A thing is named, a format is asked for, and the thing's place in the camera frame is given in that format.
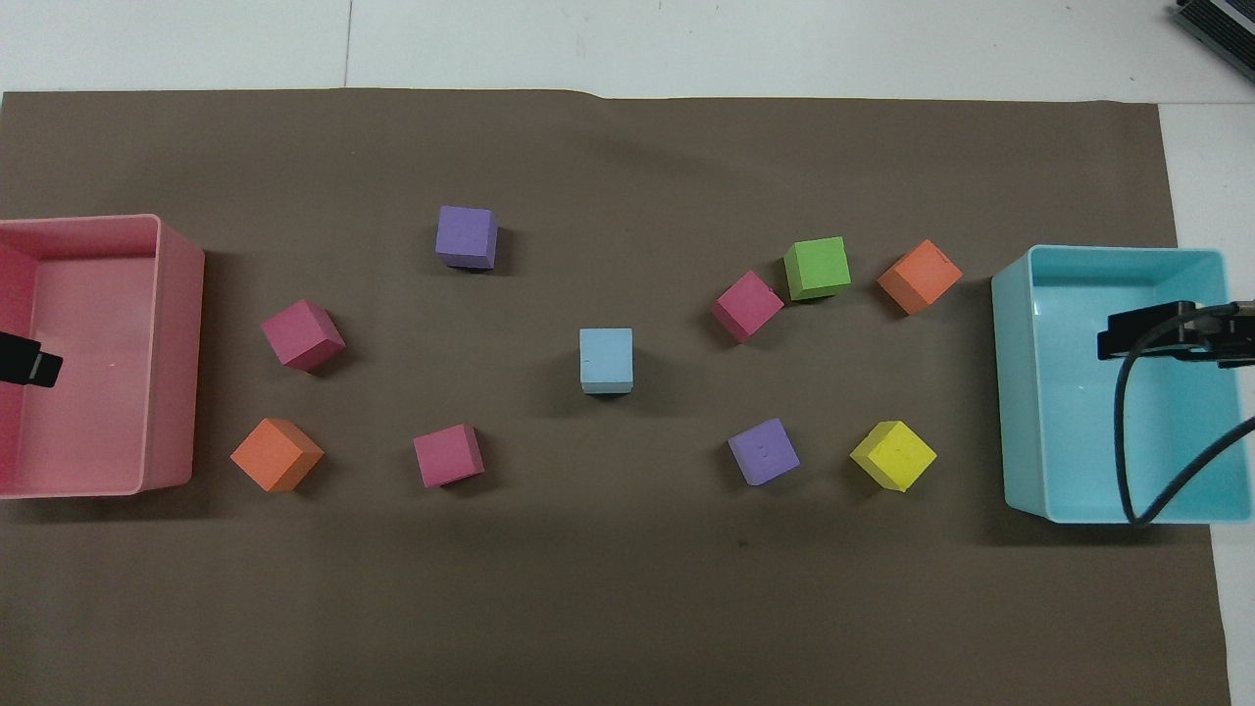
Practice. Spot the purple foam block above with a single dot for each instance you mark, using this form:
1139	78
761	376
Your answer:
763	451
465	233

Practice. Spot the light blue foam block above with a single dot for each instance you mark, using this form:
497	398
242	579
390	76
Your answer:
605	358

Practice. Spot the yellow foam block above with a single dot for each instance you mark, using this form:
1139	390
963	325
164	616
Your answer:
892	455

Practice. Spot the pink plastic bin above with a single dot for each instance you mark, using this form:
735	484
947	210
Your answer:
118	412

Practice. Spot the green foam block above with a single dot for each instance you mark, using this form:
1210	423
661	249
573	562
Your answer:
817	267

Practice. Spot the pink foam block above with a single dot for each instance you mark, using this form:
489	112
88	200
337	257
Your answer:
447	457
300	333
747	304

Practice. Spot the black stand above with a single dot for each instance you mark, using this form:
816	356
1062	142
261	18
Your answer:
1221	27

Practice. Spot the light blue plastic bin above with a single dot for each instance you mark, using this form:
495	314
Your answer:
1059	422

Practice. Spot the orange foam block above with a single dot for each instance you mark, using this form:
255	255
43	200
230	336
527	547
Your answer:
275	456
918	276

